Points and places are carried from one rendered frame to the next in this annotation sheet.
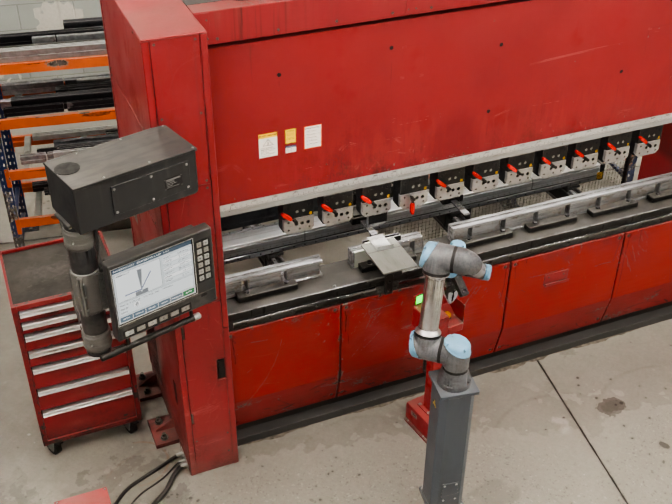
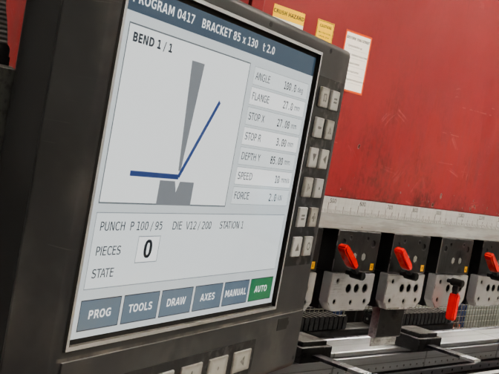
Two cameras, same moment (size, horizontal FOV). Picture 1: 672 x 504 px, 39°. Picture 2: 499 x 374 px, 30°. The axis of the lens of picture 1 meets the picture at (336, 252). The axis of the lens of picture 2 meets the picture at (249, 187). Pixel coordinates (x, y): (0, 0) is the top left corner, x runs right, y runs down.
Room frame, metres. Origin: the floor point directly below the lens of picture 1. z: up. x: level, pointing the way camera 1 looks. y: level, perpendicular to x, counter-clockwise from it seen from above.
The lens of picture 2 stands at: (2.18, 1.01, 1.49)
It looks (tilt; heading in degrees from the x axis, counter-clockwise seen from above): 3 degrees down; 335
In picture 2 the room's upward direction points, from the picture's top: 10 degrees clockwise
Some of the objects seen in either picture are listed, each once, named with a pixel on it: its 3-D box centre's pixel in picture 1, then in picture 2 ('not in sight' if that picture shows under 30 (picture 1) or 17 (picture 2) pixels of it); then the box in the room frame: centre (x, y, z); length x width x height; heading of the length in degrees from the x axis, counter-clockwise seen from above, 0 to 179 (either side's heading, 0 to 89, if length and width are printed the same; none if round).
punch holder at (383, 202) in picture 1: (373, 196); (391, 268); (3.88, -0.18, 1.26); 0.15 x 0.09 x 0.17; 113
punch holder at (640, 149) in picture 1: (644, 137); not in sight; (4.51, -1.65, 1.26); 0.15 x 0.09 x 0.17; 113
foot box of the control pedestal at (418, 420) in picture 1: (432, 418); not in sight; (3.60, -0.52, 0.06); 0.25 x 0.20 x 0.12; 32
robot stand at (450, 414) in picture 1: (447, 443); not in sight; (3.11, -0.53, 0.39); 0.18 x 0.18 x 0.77; 14
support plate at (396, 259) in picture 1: (388, 255); not in sight; (3.76, -0.26, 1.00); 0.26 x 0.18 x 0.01; 23
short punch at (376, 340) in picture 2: (376, 217); (386, 324); (3.90, -0.20, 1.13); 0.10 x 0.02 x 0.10; 113
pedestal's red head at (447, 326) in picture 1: (438, 312); not in sight; (3.63, -0.50, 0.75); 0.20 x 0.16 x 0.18; 122
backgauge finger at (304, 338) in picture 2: (364, 221); (323, 355); (4.05, -0.15, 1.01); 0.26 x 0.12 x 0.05; 23
